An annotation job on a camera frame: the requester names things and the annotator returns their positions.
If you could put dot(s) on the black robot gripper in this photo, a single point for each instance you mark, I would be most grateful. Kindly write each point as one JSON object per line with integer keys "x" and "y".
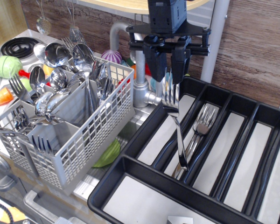
{"x": 168, "y": 19}

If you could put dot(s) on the silver fork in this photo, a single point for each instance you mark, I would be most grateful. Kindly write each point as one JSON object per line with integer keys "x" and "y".
{"x": 170, "y": 101}
{"x": 19, "y": 90}

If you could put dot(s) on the silver spoon bundle in basket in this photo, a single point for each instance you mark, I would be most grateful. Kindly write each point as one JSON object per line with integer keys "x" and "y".
{"x": 101, "y": 74}

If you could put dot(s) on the silver forks in tray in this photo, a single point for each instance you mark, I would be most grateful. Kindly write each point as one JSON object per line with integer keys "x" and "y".
{"x": 203, "y": 123}

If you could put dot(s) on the black cutlery tray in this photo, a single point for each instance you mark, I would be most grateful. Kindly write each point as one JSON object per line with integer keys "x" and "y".
{"x": 233, "y": 176}

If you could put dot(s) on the grey plastic cutlery basket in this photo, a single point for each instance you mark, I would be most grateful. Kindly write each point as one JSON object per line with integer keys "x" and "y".
{"x": 82, "y": 137}

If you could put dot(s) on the silver fork front basket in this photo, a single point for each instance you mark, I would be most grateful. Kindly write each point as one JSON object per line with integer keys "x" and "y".
{"x": 42, "y": 145}

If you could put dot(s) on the red toy pepper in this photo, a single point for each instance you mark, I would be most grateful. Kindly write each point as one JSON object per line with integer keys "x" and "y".
{"x": 147, "y": 70}

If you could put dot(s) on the blue toy bowl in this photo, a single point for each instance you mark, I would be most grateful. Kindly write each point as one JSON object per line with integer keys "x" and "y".
{"x": 153, "y": 82}

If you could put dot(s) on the silver sink faucet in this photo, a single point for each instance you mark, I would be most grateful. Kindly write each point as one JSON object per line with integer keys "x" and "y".
{"x": 142, "y": 95}

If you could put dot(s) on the purple toy onion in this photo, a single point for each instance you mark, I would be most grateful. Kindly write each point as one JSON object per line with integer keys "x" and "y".
{"x": 112, "y": 56}

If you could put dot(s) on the light wooden shelf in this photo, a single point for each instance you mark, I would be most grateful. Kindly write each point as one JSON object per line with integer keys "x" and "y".
{"x": 128, "y": 6}

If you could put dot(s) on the large silver spoon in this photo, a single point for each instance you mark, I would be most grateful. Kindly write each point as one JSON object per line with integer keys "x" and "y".
{"x": 83, "y": 60}

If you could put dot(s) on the green toy leaf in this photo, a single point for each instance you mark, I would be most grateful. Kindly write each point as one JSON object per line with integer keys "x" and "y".
{"x": 109, "y": 155}

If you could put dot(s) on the hanging slotted spoon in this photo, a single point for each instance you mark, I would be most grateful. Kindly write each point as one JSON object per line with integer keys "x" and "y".
{"x": 43, "y": 25}

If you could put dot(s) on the silver spoon left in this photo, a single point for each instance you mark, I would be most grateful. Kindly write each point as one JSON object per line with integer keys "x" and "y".
{"x": 37, "y": 79}

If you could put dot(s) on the black stove coil burner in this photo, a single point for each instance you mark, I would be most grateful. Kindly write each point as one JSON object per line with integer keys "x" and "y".
{"x": 19, "y": 47}

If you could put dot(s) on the green toy cabbage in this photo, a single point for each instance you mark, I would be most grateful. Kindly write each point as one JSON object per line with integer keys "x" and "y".
{"x": 9, "y": 66}

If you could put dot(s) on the orange toy carrot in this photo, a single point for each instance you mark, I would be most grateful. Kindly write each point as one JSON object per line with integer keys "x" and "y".
{"x": 5, "y": 96}

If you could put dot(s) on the grey metal shelf post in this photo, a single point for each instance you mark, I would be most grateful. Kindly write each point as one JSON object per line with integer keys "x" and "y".
{"x": 217, "y": 26}

